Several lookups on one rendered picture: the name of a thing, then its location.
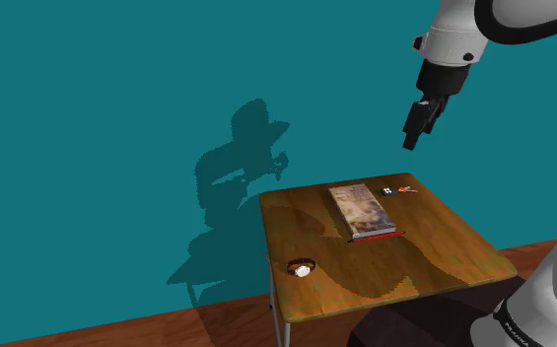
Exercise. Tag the brown hardcover book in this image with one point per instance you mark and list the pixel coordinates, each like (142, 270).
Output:
(362, 210)

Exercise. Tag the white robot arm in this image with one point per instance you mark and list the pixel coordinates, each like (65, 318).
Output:
(453, 36)

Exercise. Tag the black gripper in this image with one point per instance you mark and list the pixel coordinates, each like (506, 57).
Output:
(442, 79)

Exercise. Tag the wooden table with metal legs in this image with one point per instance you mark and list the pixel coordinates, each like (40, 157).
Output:
(444, 252)

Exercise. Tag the black key fob with keys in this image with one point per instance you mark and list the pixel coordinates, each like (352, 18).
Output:
(387, 191)

